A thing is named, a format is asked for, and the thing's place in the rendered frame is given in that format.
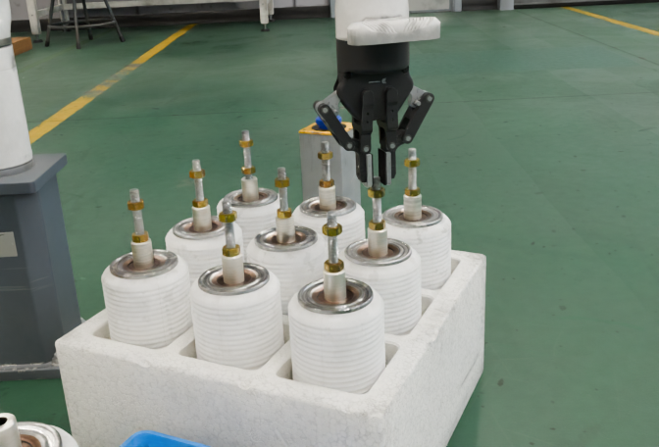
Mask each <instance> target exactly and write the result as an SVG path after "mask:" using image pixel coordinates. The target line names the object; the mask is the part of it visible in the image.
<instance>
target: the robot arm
mask: <svg viewBox="0 0 659 447"><path fill-rule="evenodd" d="M334 14H335V37H336V61H337V79H336V82H335V84H334V87H333V93H332V94H331V95H329V96H328V97H327V98H325V99H324V100H323V101H321V100H317V101H315V102H314V104H313V108H314V110H315V111H316V113H317V114H318V116H319V117H320V118H321V120H322V121H323V123H324V124H325V126H326V127H327V128H328V130H329V132H330V133H331V135H332V136H333V137H334V139H335V140H336V142H337V143H338V144H339V145H340V146H342V147H343V148H344V149H345V150H346V151H354V152H355V157H356V175H357V177H358V179H359V180H360V181H361V182H362V183H363V185H365V186H366V187H367V188H369V187H373V186H374V166H373V154H371V153H370V152H371V149H372V132H373V121H375V120H377V124H378V126H379V138H380V148H378V151H379V177H380V182H381V183H382V184H383V185H390V184H391V179H392V178H395V175H396V155H395V152H396V149H397V148H398V147H399V146H400V145H402V144H404V143H406V144H409V143H411V142H412V140H413V139H414V137H415V135H416V133H417V131H418V129H419V127H420V125H421V124H422V122H423V120H424V118H425V116H426V114H427V112H428V111H429V109H430V107H431V104H432V102H433V100H434V96H433V94H432V93H430V92H427V91H425V90H424V89H420V88H418V87H416V86H414V82H413V79H412V78H411V76H410V73H409V65H410V49H409V41H420V40H430V39H438V38H440V21H439V20H438V19H437V18H436V17H422V18H409V3H408V0H335V7H334ZM408 96H409V98H408V104H409V107H408V109H407V110H406V112H405V114H404V116H403V118H402V120H401V122H400V124H398V112H399V110H400V108H401V107H402V105H403V104H404V102H405V100H406V99H407V97H408ZM339 101H340V102H341V104H342V105H343V106H344V107H345V109H346V110H347V111H348V112H349V114H350V115H351V116H352V127H353V137H350V136H349V134H348V133H347V131H346V130H345V128H344V127H343V125H342V124H341V122H340V121H339V119H338V118H337V116H338V115H339V108H338V103H339ZM33 166H34V162H33V158H32V150H31V147H30V141H29V135H28V129H27V124H26V118H25V109H24V103H23V98H22V93H21V88H20V82H19V77H18V71H17V66H16V60H15V55H14V49H13V44H12V38H11V8H10V2H9V0H0V177H3V176H8V175H13V174H19V173H22V172H25V171H27V170H29V169H31V168H32V167H33Z"/></svg>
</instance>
